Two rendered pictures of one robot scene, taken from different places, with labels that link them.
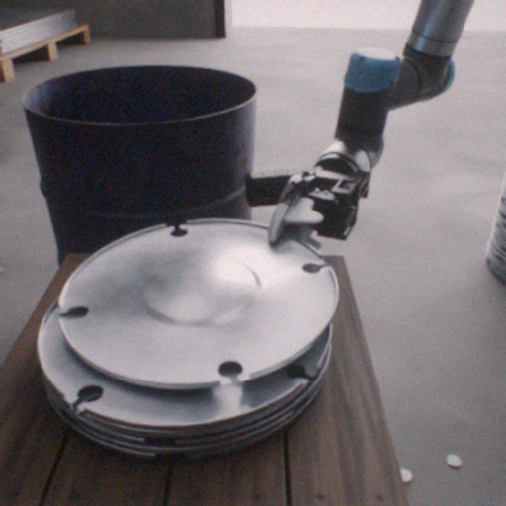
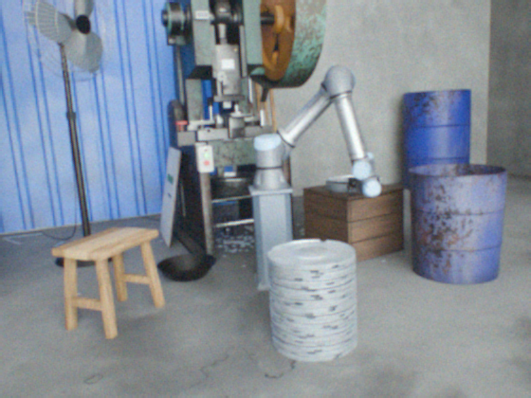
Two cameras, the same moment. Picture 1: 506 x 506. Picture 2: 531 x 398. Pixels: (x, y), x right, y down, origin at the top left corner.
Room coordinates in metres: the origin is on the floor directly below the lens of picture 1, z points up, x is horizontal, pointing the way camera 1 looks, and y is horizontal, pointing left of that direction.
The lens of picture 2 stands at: (2.44, -1.58, 0.78)
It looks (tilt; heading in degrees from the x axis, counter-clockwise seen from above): 11 degrees down; 151
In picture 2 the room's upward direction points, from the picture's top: 3 degrees counter-clockwise
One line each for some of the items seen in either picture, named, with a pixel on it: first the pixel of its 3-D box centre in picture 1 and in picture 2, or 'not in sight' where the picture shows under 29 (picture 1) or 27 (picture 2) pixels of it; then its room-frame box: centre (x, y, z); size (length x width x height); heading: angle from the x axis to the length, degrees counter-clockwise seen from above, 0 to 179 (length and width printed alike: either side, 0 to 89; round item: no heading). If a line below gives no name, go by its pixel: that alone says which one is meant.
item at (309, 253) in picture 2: not in sight; (311, 252); (1.21, -0.73, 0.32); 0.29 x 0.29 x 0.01
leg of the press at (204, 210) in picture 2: not in sight; (183, 171); (-0.32, -0.61, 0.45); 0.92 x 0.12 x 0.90; 172
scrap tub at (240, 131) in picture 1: (154, 209); (455, 221); (1.04, 0.20, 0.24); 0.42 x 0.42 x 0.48
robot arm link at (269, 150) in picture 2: not in sight; (267, 150); (0.63, -0.54, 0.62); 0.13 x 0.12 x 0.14; 131
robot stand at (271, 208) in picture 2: not in sight; (272, 235); (0.64, -0.55, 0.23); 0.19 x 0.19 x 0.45; 65
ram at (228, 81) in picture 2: not in sight; (226, 69); (-0.10, -0.37, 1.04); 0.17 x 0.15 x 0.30; 172
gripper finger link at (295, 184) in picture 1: (295, 196); not in sight; (0.68, -0.06, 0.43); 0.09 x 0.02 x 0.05; 155
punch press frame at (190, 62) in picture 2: not in sight; (219, 107); (-0.29, -0.34, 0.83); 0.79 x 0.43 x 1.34; 172
